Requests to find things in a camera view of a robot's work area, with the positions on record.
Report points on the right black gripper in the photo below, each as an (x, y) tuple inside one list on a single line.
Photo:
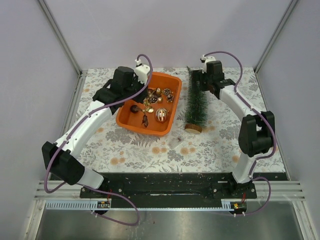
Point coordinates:
[(197, 76)]

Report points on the small green christmas tree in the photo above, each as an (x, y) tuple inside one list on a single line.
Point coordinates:
[(196, 111)]

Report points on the orange plastic bin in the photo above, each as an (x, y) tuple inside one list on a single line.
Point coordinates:
[(133, 121)]

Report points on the clear plastic light piece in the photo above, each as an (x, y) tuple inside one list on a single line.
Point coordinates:
[(175, 142)]

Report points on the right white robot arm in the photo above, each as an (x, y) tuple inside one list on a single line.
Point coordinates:
[(257, 130)]

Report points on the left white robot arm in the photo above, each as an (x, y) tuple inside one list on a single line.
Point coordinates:
[(61, 157)]

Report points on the gold pine cone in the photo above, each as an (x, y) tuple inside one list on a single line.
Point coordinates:
[(169, 95)]

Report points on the large striped gold bauble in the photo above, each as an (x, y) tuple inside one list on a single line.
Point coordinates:
[(162, 115)]

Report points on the dark brown bauble lower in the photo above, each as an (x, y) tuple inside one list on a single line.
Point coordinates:
[(135, 109)]

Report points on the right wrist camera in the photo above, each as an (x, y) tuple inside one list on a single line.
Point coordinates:
[(205, 60)]

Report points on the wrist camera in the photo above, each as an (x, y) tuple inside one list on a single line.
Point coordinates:
[(205, 60), (143, 71)]

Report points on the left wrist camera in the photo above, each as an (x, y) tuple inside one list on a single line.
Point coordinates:
[(143, 71)]

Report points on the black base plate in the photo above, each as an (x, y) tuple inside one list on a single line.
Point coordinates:
[(174, 190)]

